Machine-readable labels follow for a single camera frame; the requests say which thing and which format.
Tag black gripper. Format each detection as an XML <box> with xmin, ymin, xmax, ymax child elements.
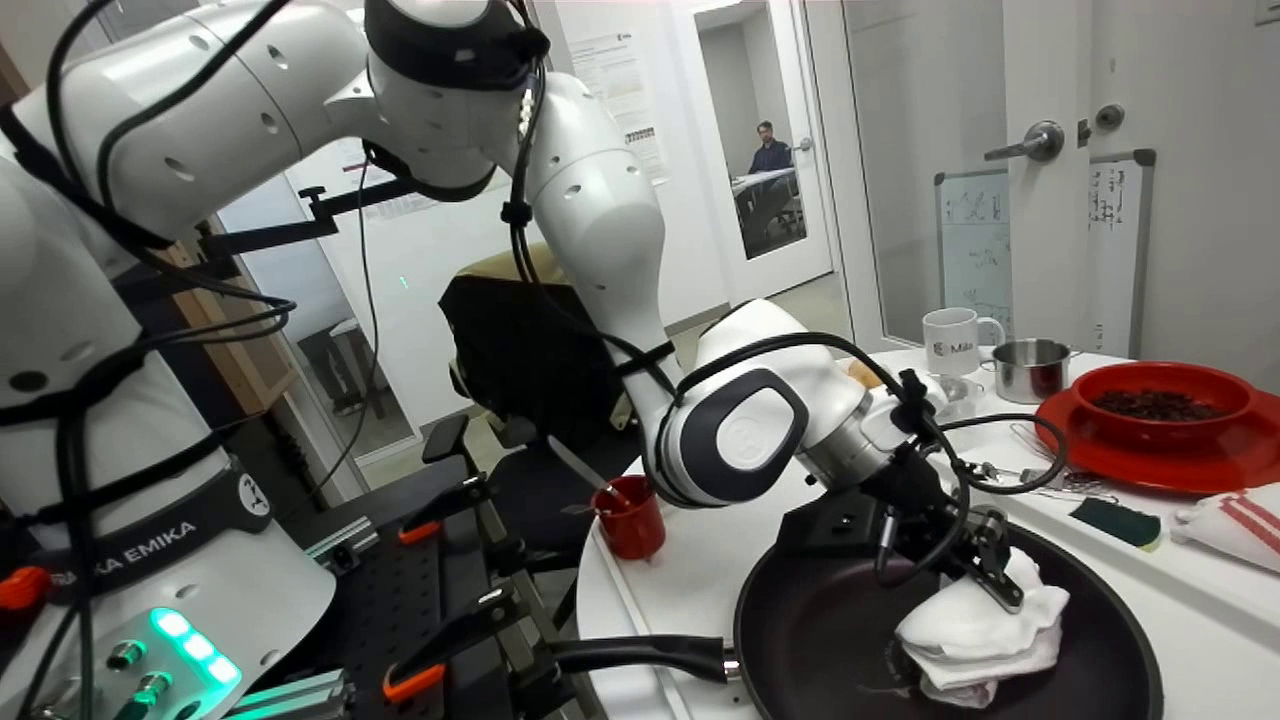
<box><xmin>870</xmin><ymin>446</ymin><xmax>1033</xmax><ymax>617</ymax></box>

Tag small leaning whiteboard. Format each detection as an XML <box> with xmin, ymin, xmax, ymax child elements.
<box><xmin>1082</xmin><ymin>147</ymin><xmax>1158</xmax><ymax>362</ymax></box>
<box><xmin>930</xmin><ymin>165</ymin><xmax>1017</xmax><ymax>335</ymax></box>

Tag black office chair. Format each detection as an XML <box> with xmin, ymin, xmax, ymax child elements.
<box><xmin>436</xmin><ymin>239</ymin><xmax>644</xmax><ymax>464</ymax></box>

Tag brown wooden cabinet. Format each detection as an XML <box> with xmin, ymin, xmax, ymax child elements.
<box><xmin>154</xmin><ymin>238</ymin><xmax>298</xmax><ymax>422</ymax></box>

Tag white towel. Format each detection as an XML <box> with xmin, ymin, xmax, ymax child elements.
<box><xmin>892</xmin><ymin>543</ymin><xmax>1074</xmax><ymax>712</ymax></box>

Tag white paper notice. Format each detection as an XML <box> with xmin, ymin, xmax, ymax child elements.
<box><xmin>574</xmin><ymin>31</ymin><xmax>672</xmax><ymax>192</ymax></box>

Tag black frying pan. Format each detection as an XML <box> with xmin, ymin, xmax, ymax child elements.
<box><xmin>534</xmin><ymin>512</ymin><xmax>1167</xmax><ymax>720</ymax></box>

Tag small steel bowl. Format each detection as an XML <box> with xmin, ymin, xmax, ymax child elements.
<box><xmin>929</xmin><ymin>375</ymin><xmax>986</xmax><ymax>429</ymax></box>

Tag white mug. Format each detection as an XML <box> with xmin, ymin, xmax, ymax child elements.
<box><xmin>919</xmin><ymin>306</ymin><xmax>1009</xmax><ymax>385</ymax></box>

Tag red bowl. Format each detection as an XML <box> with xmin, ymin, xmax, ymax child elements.
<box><xmin>1068</xmin><ymin>362</ymin><xmax>1258</xmax><ymax>448</ymax></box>

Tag silver door lock knob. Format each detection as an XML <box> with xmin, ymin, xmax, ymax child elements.
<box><xmin>1074</xmin><ymin>103</ymin><xmax>1127</xmax><ymax>147</ymax></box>

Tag standing person dark clothes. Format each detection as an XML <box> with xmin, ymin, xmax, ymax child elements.
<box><xmin>744</xmin><ymin>117</ymin><xmax>801</xmax><ymax>185</ymax></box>

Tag steel cup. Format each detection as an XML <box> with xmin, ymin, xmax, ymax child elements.
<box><xmin>986</xmin><ymin>335</ymin><xmax>1074</xmax><ymax>410</ymax></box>

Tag black clamp orange handle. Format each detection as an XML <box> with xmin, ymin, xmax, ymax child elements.
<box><xmin>378</xmin><ymin>625</ymin><xmax>525</xmax><ymax>712</ymax></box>
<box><xmin>391</xmin><ymin>476</ymin><xmax>493</xmax><ymax>551</ymax></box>

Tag silver door lever handle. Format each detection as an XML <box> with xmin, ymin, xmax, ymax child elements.
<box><xmin>985</xmin><ymin>119</ymin><xmax>1068</xmax><ymax>169</ymax></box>

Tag dark green block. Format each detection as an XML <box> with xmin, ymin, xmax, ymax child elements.
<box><xmin>1068</xmin><ymin>496</ymin><xmax>1164</xmax><ymax>547</ymax></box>

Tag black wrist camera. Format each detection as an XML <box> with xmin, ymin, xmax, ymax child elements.
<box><xmin>778</xmin><ymin>479</ymin><xmax>898</xmax><ymax>551</ymax></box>

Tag red measuring cup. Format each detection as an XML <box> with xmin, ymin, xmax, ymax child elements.
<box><xmin>591</xmin><ymin>472</ymin><xmax>667</xmax><ymax>563</ymax></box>

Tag white cloth with red stripes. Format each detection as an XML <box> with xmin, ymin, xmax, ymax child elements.
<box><xmin>1177</xmin><ymin>479</ymin><xmax>1280</xmax><ymax>581</ymax></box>

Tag gray door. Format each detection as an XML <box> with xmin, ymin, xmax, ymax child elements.
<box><xmin>995</xmin><ymin>0</ymin><xmax>1280</xmax><ymax>392</ymax></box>

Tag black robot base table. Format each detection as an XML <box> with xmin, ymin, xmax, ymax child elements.
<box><xmin>282</xmin><ymin>414</ymin><xmax>603</xmax><ymax>720</ymax></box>

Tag pale green metal bar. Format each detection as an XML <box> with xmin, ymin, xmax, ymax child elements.
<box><xmin>224</xmin><ymin>669</ymin><xmax>352</xmax><ymax>720</ymax></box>

